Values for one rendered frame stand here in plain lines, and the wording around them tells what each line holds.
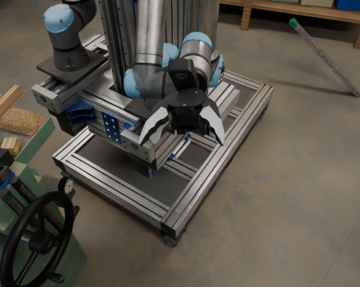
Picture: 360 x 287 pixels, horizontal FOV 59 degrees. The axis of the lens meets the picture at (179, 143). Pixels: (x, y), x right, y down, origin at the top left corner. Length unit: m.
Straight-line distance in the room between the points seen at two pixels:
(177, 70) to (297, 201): 1.57
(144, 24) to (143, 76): 0.13
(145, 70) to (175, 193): 0.99
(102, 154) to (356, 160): 1.62
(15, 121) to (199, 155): 1.06
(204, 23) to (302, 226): 1.33
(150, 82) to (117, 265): 1.17
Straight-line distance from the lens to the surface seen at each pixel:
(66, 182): 1.24
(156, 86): 0.83
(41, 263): 1.44
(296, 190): 2.09
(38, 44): 3.39
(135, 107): 1.25
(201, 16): 1.00
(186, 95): 0.64
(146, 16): 0.86
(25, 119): 1.15
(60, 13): 1.43
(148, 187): 1.74
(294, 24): 2.50
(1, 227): 1.00
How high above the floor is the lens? 1.66
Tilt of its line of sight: 49 degrees down
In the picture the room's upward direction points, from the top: straight up
